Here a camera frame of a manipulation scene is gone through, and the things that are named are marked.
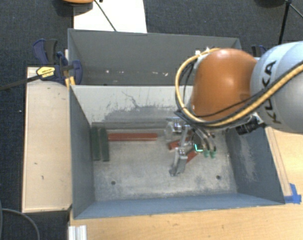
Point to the grey metal bin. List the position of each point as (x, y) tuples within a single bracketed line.
[(141, 176)]

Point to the red-brown flat block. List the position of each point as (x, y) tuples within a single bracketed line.
[(173, 144), (131, 136)]

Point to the black cylinder on white bracket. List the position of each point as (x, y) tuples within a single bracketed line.
[(249, 127)]

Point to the dark green flat block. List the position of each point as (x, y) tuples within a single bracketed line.
[(104, 145), (95, 144)]

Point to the pale wood flat board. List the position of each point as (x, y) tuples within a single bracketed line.
[(46, 146)]

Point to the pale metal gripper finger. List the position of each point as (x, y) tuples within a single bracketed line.
[(182, 163), (174, 162)]

